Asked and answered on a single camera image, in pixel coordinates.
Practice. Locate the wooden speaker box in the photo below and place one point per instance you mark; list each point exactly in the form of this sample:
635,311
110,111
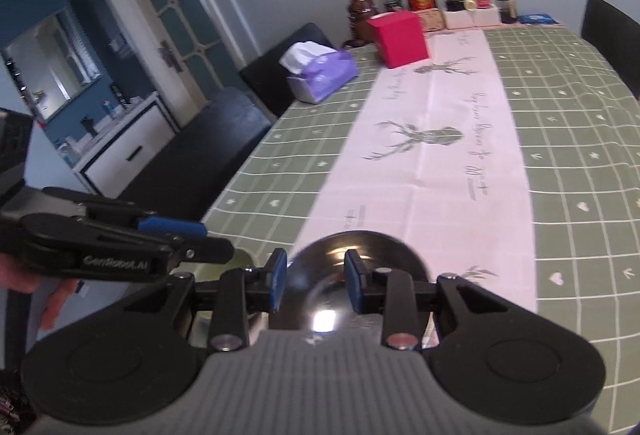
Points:
431,20

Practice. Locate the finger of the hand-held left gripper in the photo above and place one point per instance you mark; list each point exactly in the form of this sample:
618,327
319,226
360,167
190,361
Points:
210,249
175,226

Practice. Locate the dark glass jar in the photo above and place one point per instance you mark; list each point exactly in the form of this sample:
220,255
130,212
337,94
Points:
506,7
453,1

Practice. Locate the brown figurine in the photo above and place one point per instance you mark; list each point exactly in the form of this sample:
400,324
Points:
359,17

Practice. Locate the white vanity cabinet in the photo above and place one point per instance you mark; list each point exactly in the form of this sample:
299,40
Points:
125,150

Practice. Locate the wall mirror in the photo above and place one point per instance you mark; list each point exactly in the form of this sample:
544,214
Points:
55,65

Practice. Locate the orange steel bowl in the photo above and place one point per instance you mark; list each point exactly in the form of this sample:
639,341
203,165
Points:
320,265

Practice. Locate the white square container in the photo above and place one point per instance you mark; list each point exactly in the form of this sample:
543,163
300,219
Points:
459,19
486,16

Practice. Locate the black chair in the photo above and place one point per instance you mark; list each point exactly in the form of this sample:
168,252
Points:
610,40
200,150
280,50

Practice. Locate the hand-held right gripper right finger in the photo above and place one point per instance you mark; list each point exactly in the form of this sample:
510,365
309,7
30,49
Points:
353,280

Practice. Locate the person's left hand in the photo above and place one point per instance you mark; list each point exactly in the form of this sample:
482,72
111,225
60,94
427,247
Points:
57,305

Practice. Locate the pale pink table runner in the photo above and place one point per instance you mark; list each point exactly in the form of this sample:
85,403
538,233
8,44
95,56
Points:
450,165

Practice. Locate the dark patterned cloth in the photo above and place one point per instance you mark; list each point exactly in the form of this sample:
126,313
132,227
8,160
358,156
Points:
12,407

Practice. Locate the purple tissue pack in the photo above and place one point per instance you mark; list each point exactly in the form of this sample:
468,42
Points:
325,72

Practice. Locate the pink box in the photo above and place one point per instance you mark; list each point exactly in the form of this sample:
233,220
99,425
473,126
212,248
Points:
400,37

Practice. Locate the blue flat pack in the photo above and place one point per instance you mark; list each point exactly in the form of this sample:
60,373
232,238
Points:
537,18

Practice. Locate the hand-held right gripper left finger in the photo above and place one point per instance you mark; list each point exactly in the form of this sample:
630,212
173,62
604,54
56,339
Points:
279,280

